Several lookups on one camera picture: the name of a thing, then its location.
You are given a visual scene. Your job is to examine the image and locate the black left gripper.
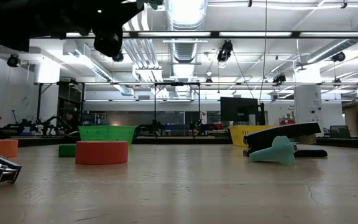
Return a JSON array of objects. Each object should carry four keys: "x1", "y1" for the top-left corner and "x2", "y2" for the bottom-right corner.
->
[{"x1": 91, "y1": 0, "x2": 145, "y2": 58}]

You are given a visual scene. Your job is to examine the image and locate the dark green plastic item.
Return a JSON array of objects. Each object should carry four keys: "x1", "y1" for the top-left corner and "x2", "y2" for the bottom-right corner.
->
[{"x1": 136, "y1": 0, "x2": 164, "y2": 10}]

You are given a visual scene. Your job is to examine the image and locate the red tape roll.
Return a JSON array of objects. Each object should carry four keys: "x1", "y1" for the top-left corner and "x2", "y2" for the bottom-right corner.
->
[{"x1": 75, "y1": 141, "x2": 129, "y2": 166}]

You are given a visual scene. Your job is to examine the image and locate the teal staple remover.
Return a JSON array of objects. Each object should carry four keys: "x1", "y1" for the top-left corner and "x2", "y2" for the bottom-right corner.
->
[{"x1": 249, "y1": 136, "x2": 298, "y2": 166}]

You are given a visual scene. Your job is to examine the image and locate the small green tape roll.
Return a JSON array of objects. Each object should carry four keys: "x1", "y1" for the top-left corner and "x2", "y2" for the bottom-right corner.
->
[{"x1": 58, "y1": 144, "x2": 77, "y2": 157}]

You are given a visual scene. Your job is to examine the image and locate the orange tape roll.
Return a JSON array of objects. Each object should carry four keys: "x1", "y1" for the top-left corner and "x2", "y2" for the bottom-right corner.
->
[{"x1": 0, "y1": 139, "x2": 19, "y2": 159}]

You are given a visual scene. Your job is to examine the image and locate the black stapler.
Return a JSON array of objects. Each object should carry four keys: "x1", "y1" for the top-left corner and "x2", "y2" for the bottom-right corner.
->
[{"x1": 242, "y1": 122, "x2": 328, "y2": 158}]

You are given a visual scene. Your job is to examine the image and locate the green plastic basket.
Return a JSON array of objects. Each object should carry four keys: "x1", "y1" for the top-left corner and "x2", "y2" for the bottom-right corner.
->
[{"x1": 78, "y1": 125, "x2": 136, "y2": 145}]

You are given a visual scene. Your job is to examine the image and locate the blue storage bin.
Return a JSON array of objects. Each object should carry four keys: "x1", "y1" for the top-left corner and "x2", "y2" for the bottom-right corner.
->
[{"x1": 165, "y1": 124, "x2": 190, "y2": 131}]

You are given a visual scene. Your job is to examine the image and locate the large black monitor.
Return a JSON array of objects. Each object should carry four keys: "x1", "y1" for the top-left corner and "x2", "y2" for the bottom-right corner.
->
[{"x1": 220, "y1": 96, "x2": 259, "y2": 125}]

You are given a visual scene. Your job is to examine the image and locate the yellow plastic basket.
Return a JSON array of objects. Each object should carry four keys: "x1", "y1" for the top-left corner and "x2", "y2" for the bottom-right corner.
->
[{"x1": 229, "y1": 125, "x2": 276, "y2": 147}]

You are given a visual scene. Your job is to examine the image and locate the white pillar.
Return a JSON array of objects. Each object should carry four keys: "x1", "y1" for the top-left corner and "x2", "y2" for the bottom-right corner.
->
[{"x1": 293, "y1": 85, "x2": 324, "y2": 135}]

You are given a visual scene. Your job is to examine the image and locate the silver ventilation duct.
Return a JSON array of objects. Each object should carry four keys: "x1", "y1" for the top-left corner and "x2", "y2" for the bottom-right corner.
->
[{"x1": 165, "y1": 0, "x2": 208, "y2": 63}]

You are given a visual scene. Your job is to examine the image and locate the black metal stand frame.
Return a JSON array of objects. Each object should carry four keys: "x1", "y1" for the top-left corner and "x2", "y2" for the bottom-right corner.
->
[{"x1": 153, "y1": 82, "x2": 201, "y2": 138}]

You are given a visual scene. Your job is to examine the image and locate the black overhead frame bar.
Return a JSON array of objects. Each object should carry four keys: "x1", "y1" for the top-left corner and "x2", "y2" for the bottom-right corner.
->
[{"x1": 65, "y1": 30, "x2": 358, "y2": 39}]

